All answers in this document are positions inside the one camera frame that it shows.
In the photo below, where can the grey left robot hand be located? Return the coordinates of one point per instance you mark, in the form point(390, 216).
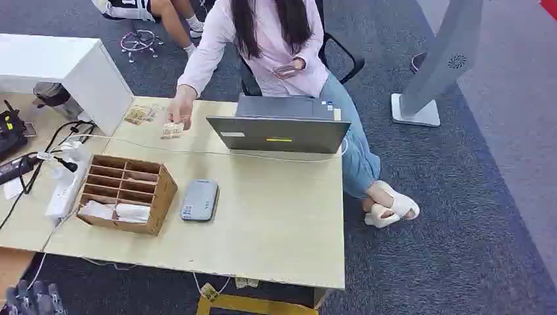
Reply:
point(41, 302)

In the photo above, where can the printed card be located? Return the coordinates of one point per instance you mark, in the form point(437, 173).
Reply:
point(209, 292)
point(246, 283)
point(172, 131)

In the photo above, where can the pink phone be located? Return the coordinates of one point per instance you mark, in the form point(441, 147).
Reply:
point(285, 71)

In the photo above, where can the brown side table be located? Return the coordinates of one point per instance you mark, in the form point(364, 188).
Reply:
point(13, 269)

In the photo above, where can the white wrapped card bundle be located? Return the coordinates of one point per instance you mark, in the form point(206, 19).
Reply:
point(132, 213)
point(95, 210)

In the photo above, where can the white power strip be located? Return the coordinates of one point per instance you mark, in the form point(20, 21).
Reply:
point(65, 191)

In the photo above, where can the white paper label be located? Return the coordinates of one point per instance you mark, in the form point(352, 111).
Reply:
point(12, 189)

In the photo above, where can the black power brick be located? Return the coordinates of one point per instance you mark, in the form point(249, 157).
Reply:
point(15, 169)

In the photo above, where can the black plug adapter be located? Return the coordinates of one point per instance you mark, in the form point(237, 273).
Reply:
point(67, 164)

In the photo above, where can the wooden card box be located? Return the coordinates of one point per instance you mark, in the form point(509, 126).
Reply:
point(159, 195)

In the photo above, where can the printed card on floor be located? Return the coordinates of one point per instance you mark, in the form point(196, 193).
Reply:
point(209, 292)
point(246, 283)

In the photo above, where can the small phone on desk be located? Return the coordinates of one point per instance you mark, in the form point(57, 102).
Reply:
point(30, 129)

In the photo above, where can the black device with yellow labels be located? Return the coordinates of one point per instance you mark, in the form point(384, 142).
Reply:
point(9, 130)

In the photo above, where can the grey waste bin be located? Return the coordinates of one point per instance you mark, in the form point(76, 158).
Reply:
point(54, 96)

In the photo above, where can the pile of printed cards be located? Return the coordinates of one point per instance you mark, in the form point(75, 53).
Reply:
point(140, 114)

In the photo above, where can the white cabinet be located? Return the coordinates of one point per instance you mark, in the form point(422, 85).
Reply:
point(82, 74)

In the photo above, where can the person's right hand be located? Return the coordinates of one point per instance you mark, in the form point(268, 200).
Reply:
point(182, 106)

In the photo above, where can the person's hand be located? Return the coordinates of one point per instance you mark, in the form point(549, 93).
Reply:
point(182, 106)
point(298, 64)

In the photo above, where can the chrome chair base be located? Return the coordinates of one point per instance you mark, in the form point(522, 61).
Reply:
point(139, 42)

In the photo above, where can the grey laptop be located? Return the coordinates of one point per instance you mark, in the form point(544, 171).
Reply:
point(278, 130)

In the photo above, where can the person in seat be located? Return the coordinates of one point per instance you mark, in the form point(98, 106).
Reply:
point(278, 48)

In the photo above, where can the person's left hand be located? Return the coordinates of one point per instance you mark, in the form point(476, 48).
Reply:
point(298, 64)

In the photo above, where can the black office chair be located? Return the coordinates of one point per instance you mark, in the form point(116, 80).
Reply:
point(343, 56)

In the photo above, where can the grey floor stand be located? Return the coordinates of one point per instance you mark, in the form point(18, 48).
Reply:
point(439, 65)

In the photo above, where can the red object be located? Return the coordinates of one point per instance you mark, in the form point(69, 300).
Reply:
point(550, 6)

